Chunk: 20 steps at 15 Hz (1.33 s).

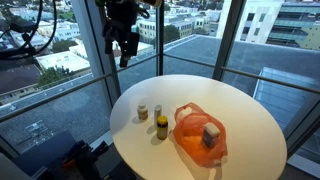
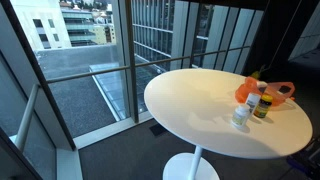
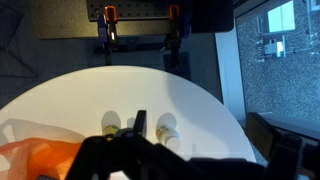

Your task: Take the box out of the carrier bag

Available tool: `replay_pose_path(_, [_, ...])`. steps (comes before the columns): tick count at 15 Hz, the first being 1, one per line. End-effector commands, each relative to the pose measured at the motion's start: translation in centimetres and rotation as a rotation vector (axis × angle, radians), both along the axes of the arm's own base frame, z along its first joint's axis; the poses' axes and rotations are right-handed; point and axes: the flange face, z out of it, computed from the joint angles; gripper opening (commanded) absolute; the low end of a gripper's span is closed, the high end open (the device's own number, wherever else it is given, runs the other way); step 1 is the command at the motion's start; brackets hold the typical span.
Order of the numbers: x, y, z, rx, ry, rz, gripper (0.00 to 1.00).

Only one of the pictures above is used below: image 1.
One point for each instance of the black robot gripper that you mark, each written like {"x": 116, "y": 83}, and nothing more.
{"x": 117, "y": 27}

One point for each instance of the orange plastic carrier bag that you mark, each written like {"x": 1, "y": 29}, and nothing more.
{"x": 190, "y": 121}

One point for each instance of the white box with dark label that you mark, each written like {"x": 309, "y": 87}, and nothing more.
{"x": 210, "y": 135}

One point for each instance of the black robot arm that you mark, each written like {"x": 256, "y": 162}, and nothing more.
{"x": 140, "y": 11}

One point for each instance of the white-lidded supplement bottle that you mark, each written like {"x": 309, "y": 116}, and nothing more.
{"x": 142, "y": 111}

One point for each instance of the white cylindrical bottle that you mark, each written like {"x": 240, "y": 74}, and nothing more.
{"x": 157, "y": 113}

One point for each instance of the yellow-lidded amber bottle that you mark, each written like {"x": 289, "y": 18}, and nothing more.
{"x": 162, "y": 127}

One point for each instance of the metal window handrail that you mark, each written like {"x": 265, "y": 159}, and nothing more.
{"x": 159, "y": 71}

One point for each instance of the round white table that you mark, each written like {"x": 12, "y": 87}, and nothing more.
{"x": 255, "y": 142}

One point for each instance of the blue and black floor equipment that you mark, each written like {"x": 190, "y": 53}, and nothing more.
{"x": 61, "y": 153}

